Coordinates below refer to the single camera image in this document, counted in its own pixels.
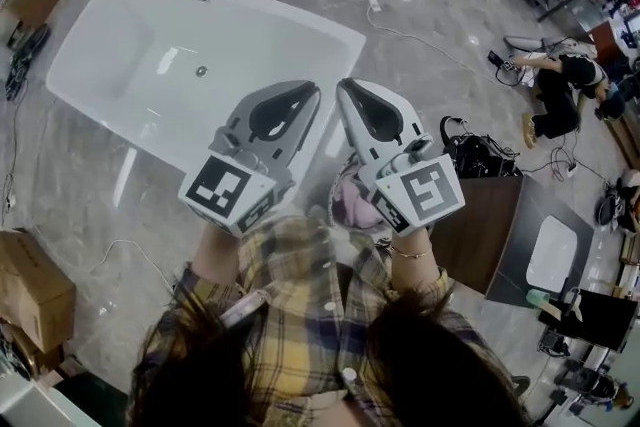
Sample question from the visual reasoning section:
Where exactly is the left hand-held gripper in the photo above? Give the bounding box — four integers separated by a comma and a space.
178, 79, 324, 237

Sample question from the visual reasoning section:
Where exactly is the grey round dish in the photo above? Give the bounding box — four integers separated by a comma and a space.
503, 35, 544, 52

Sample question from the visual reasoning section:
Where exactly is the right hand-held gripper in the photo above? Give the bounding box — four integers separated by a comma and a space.
335, 78, 466, 237

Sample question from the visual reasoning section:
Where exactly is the person's right forearm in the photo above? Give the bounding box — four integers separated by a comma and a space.
389, 227, 442, 297

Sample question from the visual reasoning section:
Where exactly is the black backpack with cables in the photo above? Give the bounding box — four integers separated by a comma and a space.
439, 114, 524, 179

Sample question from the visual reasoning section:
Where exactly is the woven laundry basket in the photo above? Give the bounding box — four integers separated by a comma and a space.
327, 149, 396, 249

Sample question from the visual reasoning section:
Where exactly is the green rectangular block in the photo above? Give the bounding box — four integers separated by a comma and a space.
527, 288, 551, 311

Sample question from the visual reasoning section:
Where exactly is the gold bracelet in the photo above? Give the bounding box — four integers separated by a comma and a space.
391, 244, 431, 261

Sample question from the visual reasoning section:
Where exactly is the large cardboard box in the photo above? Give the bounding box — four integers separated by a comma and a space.
0, 229, 76, 354

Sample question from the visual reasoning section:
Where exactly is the black flat screen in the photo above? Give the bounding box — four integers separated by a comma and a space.
538, 288, 639, 354

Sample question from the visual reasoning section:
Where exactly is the person's left forearm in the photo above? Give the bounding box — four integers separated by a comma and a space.
192, 219, 241, 289

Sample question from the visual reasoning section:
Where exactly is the white rectangular sink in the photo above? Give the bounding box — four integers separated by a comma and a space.
525, 214, 579, 284

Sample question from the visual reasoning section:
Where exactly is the dark wooden vanity cabinet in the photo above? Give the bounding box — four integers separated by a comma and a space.
432, 172, 596, 309

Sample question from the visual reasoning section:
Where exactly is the pink cloth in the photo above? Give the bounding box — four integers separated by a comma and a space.
337, 164, 389, 232

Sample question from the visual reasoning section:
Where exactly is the person's yellow plaid shirt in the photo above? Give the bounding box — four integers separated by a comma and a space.
132, 209, 506, 427

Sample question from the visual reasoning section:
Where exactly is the white chest device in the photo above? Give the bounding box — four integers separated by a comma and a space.
219, 289, 269, 329

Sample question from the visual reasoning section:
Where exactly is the white bathtub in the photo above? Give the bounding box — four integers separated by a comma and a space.
45, 0, 367, 214

